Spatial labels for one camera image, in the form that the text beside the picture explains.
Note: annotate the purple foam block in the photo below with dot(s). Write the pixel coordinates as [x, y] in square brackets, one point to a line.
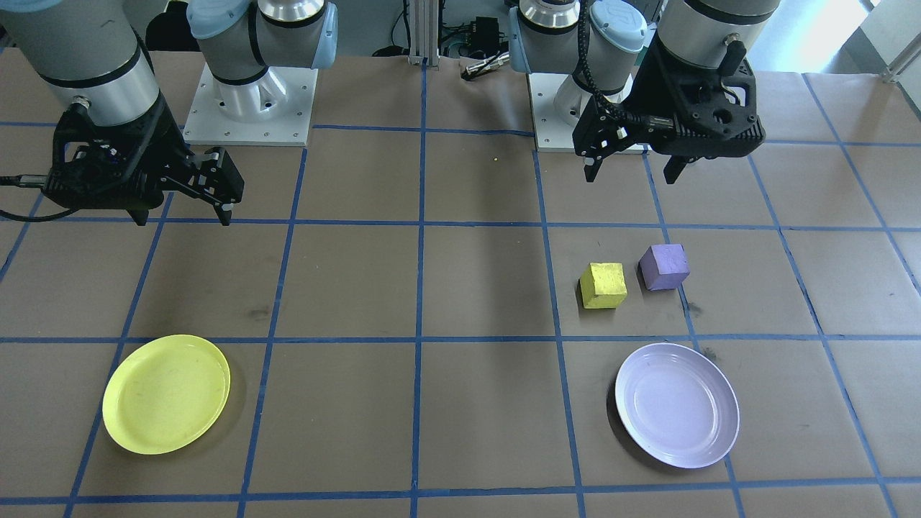
[663, 266]

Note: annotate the yellow foam block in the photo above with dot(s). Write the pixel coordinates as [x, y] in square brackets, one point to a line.
[604, 285]

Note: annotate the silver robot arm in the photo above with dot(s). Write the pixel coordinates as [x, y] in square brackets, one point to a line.
[712, 29]
[86, 43]

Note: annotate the silver metal connector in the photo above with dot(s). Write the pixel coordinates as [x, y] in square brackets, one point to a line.
[486, 66]

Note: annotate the black electronics box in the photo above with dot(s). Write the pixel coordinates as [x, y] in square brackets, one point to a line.
[484, 30]

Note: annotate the yellow plate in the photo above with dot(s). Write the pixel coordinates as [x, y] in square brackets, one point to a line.
[167, 393]

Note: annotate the purple plate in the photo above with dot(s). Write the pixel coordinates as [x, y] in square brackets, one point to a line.
[676, 405]

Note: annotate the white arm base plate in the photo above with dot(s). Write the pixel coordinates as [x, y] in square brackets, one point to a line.
[550, 122]
[288, 115]

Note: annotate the aluminium frame profile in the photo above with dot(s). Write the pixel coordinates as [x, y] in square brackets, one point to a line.
[424, 32]

